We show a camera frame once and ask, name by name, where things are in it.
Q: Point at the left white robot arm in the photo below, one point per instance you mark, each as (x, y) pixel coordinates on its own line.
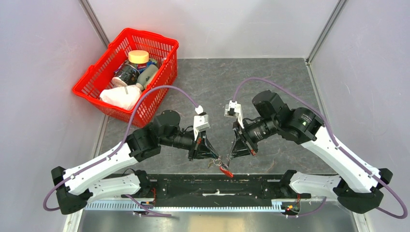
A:
(95, 179)

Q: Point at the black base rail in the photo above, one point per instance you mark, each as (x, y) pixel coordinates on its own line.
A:
(216, 190)

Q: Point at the jar with cream lid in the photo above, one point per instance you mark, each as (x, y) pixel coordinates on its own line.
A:
(138, 59)

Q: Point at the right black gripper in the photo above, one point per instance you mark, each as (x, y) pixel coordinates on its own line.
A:
(243, 147)

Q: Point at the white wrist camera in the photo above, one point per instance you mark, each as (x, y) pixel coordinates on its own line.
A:
(200, 122)
(234, 109)

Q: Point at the dark patterned cup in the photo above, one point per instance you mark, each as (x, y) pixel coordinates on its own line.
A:
(125, 76)

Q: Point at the metal keyring holder red handle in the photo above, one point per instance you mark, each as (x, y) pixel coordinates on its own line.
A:
(224, 168)

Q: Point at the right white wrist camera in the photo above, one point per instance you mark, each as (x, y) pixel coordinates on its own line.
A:
(234, 109)

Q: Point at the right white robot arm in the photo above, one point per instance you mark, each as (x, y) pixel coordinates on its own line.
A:
(356, 184)

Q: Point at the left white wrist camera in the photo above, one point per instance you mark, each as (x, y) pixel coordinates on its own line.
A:
(200, 122)

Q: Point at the white slotted cable duct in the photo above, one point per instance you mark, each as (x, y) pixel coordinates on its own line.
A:
(128, 205)

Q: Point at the grey green bottle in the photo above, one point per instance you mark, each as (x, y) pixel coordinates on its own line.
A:
(146, 77)

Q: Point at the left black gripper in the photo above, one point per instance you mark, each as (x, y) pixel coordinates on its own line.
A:
(202, 148)

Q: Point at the white plastic bag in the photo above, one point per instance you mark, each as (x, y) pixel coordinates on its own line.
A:
(122, 97)

